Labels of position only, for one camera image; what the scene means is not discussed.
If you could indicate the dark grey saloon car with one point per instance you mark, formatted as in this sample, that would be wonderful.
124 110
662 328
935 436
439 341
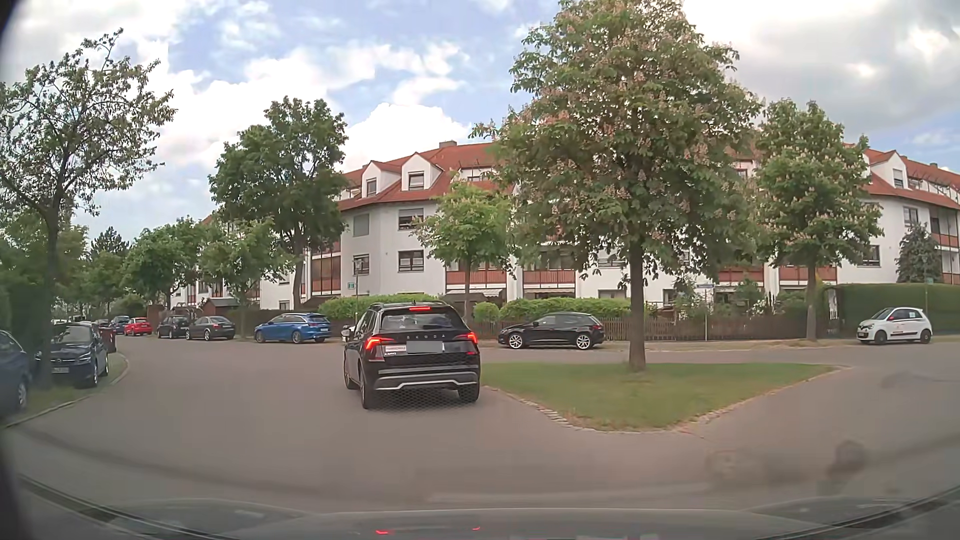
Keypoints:
211 328

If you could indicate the dark blue estate car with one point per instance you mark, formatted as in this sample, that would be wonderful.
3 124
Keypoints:
77 352

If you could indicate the large chestnut tree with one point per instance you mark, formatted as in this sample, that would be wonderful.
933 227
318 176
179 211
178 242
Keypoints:
630 150

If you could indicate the black SUV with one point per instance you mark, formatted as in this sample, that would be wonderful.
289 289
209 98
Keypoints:
412 352

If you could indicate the tall dark green tree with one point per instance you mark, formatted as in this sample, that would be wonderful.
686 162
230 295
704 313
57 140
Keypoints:
289 172

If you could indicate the small light green tree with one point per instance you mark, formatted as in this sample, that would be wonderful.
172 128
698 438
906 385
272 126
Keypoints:
466 225

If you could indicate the grey asphalt road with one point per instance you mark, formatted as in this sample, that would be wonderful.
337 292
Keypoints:
300 435

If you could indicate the small white car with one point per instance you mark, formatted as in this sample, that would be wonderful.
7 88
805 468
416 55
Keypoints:
896 325

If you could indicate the street name sign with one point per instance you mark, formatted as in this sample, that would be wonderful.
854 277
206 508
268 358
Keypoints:
705 296

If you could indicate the car's own bonnet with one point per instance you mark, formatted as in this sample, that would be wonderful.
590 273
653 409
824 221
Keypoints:
480 523

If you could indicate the trimmed green hedge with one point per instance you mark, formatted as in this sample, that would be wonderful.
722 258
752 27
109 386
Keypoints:
892 296

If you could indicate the rounded green bushes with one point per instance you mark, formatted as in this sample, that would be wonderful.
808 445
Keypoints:
555 306

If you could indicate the black hatchback car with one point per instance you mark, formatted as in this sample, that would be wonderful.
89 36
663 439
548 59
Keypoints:
555 331

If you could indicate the dark conifer tree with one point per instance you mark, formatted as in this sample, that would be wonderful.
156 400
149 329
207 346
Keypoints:
919 255

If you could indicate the wooden picket fence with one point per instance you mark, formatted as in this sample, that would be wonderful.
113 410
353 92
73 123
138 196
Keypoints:
712 328

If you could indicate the grass verge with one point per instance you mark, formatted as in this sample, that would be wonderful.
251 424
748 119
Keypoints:
60 394

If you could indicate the grass traffic island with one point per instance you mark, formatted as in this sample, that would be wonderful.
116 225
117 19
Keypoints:
645 390

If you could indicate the row of trees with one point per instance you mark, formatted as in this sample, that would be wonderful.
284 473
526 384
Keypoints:
172 259

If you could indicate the white building with red roof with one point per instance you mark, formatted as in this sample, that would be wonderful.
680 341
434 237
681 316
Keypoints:
382 240

